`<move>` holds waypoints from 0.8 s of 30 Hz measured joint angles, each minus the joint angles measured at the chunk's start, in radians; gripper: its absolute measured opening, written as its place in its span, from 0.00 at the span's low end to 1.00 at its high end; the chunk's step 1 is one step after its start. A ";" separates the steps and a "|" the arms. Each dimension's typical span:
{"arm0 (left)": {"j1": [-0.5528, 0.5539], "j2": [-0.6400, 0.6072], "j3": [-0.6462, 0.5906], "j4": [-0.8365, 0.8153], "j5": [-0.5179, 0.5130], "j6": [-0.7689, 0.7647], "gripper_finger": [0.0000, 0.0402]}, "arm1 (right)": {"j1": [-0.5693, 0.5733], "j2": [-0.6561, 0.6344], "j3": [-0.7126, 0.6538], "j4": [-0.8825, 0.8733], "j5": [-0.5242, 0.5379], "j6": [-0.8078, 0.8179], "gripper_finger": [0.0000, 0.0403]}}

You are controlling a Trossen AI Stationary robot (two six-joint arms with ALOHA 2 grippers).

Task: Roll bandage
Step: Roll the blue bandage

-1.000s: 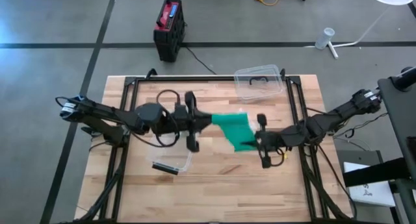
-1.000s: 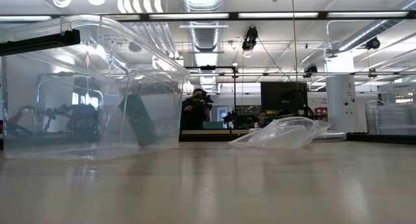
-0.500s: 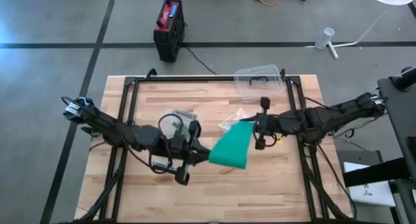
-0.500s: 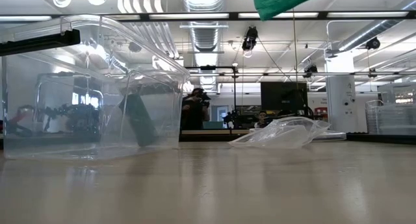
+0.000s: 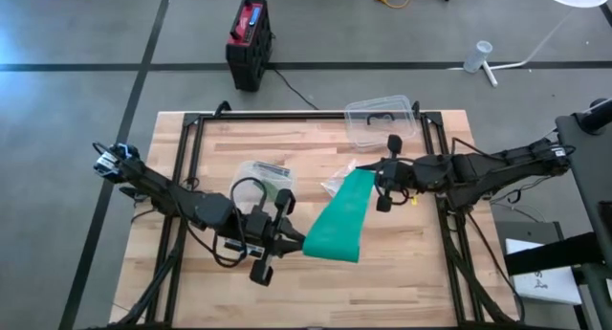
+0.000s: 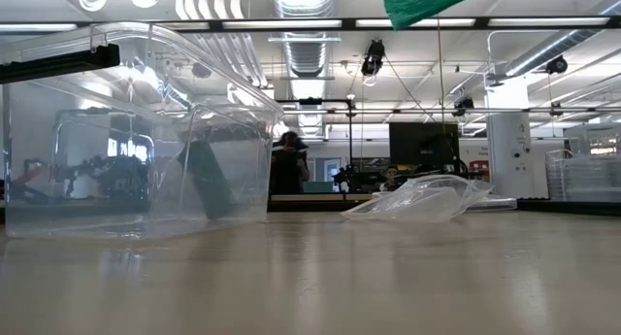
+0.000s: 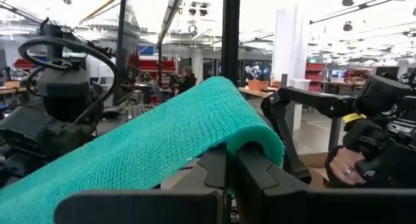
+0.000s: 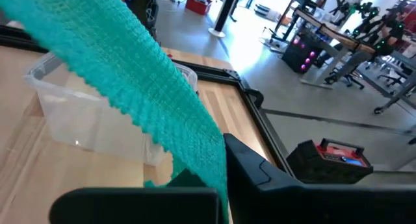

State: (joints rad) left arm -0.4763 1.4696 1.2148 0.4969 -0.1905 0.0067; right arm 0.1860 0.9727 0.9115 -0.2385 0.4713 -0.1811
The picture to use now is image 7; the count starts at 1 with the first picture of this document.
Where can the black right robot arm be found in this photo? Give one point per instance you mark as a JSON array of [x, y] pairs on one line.
[[63, 97]]

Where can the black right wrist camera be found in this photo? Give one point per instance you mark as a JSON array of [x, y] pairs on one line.
[[383, 95]]

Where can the white column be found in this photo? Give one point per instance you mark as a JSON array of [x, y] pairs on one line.
[[289, 55]]

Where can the person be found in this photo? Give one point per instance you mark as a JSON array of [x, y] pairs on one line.
[[188, 82]]

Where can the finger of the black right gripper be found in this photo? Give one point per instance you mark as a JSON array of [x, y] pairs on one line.
[[308, 99]]

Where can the person's hand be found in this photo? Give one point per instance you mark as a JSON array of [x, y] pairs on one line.
[[341, 165]]

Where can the red storage shelf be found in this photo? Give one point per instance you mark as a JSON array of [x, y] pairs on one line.
[[314, 76], [152, 66]]

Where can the green elastic bandage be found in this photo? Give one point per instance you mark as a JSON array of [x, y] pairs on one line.
[[146, 146]]

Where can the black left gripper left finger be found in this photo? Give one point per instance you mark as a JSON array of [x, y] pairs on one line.
[[139, 207]]

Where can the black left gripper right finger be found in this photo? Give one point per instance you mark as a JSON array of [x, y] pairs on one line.
[[325, 207]]

